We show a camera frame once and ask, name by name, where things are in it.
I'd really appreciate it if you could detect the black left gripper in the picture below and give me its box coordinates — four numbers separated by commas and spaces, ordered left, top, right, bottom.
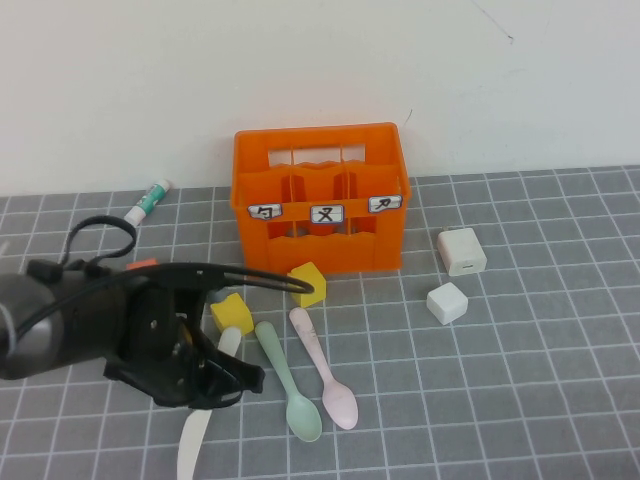
103, 279, 265, 409

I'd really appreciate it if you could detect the cream plastic knife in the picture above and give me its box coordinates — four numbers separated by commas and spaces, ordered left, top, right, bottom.
177, 326, 244, 480

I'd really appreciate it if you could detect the mint green plastic spoon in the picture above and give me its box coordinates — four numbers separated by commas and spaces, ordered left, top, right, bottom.
254, 321, 323, 443

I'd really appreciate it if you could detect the pink plastic spoon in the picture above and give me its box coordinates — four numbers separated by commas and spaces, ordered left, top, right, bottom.
288, 307, 359, 431

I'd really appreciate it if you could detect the orange plastic cutlery holder crate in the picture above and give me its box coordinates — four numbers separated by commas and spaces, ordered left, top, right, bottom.
228, 122, 412, 279

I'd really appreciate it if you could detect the yellow cube block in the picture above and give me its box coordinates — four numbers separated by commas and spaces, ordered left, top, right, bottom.
286, 261, 328, 309
209, 293, 254, 337

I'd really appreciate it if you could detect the paper label with spoon character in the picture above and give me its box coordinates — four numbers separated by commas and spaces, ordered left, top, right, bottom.
247, 203, 284, 221

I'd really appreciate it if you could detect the paper label with fork character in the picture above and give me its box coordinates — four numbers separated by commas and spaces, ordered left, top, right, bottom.
309, 203, 345, 225

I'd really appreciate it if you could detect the white green glue stick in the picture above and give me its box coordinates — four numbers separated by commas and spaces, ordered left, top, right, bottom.
123, 179, 174, 227

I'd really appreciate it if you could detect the grey grid tablecloth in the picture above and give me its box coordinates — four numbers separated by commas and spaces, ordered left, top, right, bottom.
0, 167, 640, 480

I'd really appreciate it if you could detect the white cube block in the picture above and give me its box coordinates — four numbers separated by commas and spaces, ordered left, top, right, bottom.
425, 281, 469, 325

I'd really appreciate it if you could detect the paper label with knife character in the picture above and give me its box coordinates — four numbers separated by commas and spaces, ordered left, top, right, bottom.
368, 194, 404, 214

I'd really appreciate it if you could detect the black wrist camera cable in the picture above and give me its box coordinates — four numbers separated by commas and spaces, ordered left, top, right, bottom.
219, 264, 316, 296

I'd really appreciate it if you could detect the black left wrist camera bracket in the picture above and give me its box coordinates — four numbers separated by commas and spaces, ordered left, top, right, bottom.
124, 262, 231, 321

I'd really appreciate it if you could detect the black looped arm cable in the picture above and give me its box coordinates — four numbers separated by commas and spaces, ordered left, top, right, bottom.
62, 214, 137, 274

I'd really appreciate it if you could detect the white USB wall charger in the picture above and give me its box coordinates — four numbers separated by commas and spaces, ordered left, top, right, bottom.
436, 225, 489, 278

